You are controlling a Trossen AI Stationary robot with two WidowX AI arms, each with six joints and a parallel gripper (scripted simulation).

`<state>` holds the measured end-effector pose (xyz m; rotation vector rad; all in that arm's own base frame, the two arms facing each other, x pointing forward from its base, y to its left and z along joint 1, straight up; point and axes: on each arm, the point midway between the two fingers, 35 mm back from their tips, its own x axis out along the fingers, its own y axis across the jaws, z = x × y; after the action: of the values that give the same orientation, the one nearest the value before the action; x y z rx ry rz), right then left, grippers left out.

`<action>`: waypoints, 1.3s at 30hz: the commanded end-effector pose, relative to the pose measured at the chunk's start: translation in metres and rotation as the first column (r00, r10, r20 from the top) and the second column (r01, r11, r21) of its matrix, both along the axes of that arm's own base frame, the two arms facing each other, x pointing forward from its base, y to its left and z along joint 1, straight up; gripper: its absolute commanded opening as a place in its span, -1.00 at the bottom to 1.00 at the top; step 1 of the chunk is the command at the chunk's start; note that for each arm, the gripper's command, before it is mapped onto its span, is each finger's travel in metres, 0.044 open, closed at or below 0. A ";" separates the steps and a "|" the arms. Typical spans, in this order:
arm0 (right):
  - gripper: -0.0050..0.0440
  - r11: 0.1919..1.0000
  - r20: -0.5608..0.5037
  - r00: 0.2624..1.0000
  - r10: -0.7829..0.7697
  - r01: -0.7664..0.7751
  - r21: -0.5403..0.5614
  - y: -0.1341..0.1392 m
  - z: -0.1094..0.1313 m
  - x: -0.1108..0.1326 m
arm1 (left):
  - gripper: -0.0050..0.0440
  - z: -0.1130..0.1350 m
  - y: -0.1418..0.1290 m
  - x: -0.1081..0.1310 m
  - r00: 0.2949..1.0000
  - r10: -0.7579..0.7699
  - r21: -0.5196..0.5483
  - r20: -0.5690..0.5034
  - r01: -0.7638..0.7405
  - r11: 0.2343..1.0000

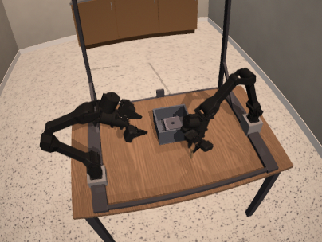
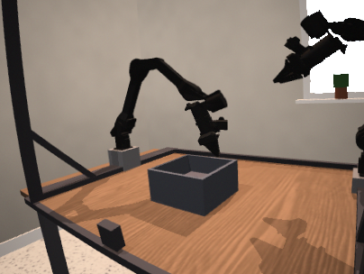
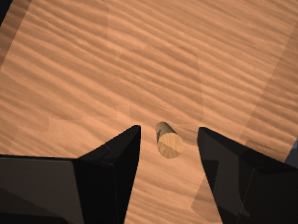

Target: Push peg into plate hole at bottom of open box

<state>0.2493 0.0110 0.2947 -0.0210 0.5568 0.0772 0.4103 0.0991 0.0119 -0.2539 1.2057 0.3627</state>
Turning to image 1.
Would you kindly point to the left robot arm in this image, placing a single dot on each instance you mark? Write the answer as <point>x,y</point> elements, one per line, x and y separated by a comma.
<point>211,105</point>

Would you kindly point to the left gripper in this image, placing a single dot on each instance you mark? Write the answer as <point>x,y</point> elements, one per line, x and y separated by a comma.
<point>207,145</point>

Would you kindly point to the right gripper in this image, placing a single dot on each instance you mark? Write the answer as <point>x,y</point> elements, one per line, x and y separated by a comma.
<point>131,131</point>

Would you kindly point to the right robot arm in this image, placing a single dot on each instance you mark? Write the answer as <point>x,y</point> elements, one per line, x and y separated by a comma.
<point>84,114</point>

